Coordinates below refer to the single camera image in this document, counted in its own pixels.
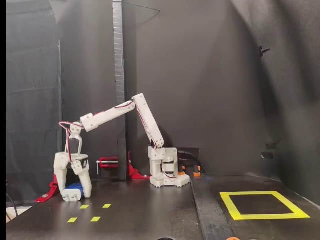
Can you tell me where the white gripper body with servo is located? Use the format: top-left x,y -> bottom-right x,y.
54,151 -> 89,173

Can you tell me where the white moving gripper jaw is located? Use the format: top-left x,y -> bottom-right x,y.
71,160 -> 93,199

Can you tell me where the white fixed gripper jaw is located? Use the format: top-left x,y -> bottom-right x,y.
54,169 -> 68,197

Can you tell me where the blue and white charger block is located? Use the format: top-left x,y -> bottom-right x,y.
62,182 -> 86,202

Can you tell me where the red screw clamp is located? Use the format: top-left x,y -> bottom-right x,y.
96,151 -> 151,181

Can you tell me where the coarse black cloth panel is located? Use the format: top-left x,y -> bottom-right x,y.
6,0 -> 63,205

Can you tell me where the smooth black backdrop sheet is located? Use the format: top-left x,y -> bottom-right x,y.
58,0 -> 320,208

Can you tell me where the yellow tape square outline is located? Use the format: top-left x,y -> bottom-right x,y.
219,190 -> 311,221

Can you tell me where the red angled clamp bracket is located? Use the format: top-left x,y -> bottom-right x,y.
34,173 -> 61,204

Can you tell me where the red white servo cable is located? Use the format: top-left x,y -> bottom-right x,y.
58,120 -> 83,161

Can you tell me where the thin black cable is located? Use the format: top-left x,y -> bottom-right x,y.
6,192 -> 19,223

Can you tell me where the black power cable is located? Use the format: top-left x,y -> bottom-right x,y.
178,149 -> 209,176

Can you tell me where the black tape-wrapped post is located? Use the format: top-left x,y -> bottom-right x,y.
111,0 -> 138,181

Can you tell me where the thin black curved wire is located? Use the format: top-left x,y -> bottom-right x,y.
122,1 -> 161,26

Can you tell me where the black wall clip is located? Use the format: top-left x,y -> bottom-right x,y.
258,45 -> 271,58

